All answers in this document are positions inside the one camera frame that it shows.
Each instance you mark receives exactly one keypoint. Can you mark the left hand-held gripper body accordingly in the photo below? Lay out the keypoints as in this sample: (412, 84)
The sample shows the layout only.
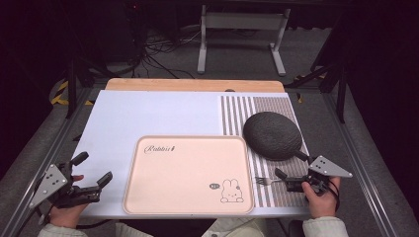
(49, 184)

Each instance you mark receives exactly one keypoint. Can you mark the striped white placemat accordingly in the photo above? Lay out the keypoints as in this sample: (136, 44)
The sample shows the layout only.
(148, 112)

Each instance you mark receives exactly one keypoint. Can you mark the silver fork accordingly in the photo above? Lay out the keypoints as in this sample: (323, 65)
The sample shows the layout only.
(265, 180)

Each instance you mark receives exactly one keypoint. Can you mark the black tripod stand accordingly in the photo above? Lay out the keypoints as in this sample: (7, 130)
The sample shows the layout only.
(332, 74)
(71, 85)

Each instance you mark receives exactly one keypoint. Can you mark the yellow and black tape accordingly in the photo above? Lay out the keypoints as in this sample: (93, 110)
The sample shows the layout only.
(59, 95)

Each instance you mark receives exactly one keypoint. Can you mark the person's left hand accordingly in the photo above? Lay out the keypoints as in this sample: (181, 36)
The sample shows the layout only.
(67, 215)

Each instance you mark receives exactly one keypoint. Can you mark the dark grey oval plate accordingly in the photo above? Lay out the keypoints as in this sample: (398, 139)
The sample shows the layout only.
(271, 135)

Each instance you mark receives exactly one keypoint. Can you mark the white metal stand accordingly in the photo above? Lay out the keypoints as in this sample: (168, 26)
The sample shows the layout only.
(243, 21)

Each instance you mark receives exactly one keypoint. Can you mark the person's right hand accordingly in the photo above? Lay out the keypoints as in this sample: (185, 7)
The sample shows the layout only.
(321, 202)

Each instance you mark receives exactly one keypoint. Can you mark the grey metal frame rail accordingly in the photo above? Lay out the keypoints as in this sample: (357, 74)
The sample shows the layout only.
(359, 164)
(49, 154)

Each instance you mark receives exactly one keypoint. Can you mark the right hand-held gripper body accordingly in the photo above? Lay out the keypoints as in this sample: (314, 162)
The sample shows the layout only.
(327, 168)

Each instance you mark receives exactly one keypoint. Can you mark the pink tray with rabbit print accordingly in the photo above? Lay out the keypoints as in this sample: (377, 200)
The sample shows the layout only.
(184, 177)

